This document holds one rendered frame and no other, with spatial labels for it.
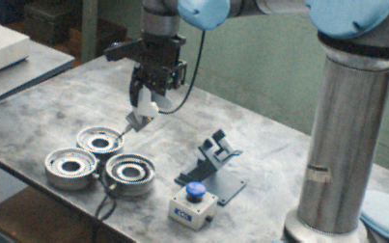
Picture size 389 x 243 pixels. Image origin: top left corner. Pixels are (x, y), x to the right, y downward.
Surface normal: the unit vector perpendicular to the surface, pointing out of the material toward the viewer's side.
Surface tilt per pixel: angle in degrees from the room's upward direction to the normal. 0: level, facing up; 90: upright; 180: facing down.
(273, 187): 0
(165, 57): 90
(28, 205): 0
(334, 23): 82
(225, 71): 90
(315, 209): 88
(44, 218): 0
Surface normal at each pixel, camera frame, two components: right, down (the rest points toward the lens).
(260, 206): 0.13, -0.84
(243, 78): -0.54, 0.38
